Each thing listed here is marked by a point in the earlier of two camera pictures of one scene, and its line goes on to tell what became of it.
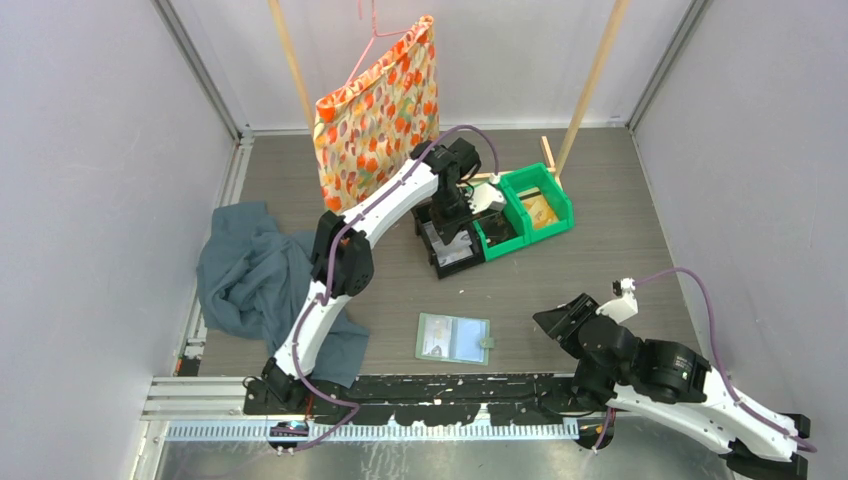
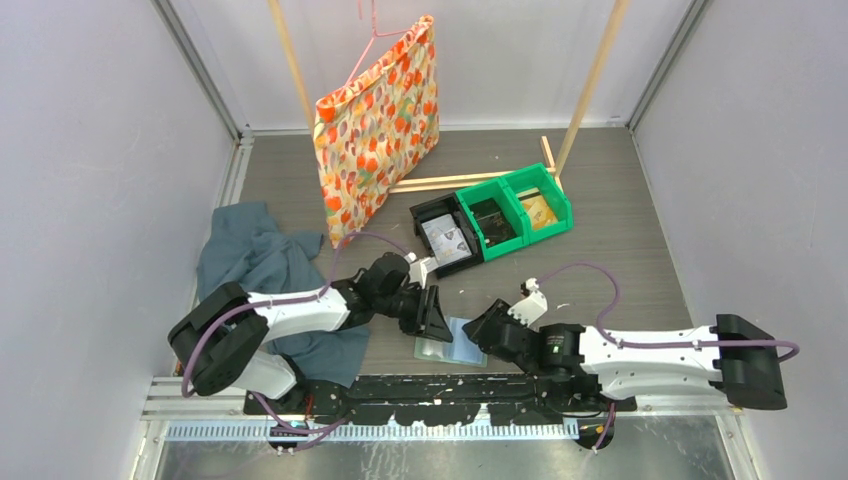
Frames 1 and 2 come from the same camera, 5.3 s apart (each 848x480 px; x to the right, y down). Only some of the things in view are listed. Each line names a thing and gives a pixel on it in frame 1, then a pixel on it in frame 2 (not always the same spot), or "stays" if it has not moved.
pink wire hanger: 375,34 stays
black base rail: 428,399 stays
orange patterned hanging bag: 367,127 stays
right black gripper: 555,322 -> 498,312
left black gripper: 449,228 -> 434,323
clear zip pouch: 453,338 stays
